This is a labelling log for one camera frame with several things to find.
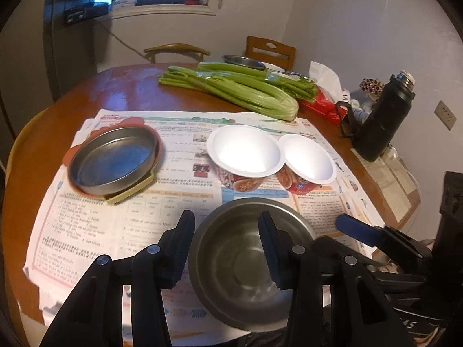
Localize light wooden chair near table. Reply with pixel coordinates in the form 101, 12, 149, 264
5, 107, 49, 185

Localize square-back wooden chair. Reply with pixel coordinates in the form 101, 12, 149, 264
245, 36, 297, 71

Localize printed newspaper sheets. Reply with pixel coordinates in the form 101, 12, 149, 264
23, 110, 383, 324

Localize curved-back wooden chair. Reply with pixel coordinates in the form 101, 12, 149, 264
144, 43, 211, 64

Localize yellow shell-shaped plate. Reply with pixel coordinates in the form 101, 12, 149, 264
104, 171, 155, 204

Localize leopard pattern item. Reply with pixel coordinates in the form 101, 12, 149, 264
359, 78, 385, 99

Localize steel pan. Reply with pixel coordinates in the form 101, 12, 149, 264
67, 138, 155, 197

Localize papers under glass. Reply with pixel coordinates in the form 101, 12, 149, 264
351, 144, 421, 233

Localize grey refrigerator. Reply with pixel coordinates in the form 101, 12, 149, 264
1, 0, 97, 135

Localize far steel bowl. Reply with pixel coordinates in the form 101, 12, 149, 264
222, 55, 266, 71

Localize green celery bunch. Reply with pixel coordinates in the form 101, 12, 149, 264
158, 62, 318, 121

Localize black box on refrigerator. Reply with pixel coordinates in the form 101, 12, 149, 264
64, 2, 109, 26

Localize red tissue pack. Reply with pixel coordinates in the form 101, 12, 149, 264
299, 88, 347, 126

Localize thin wall cable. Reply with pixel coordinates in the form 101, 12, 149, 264
94, 19, 151, 60

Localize large white noodle bowl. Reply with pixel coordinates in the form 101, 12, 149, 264
206, 125, 285, 193

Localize wall power outlet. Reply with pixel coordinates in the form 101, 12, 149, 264
434, 100, 457, 131

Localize black thermos bottle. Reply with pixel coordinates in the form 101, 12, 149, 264
335, 70, 415, 162

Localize small white noodle bowl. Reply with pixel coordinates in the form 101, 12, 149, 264
276, 134, 337, 195

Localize round steel bowl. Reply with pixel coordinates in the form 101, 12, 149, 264
188, 198, 315, 332

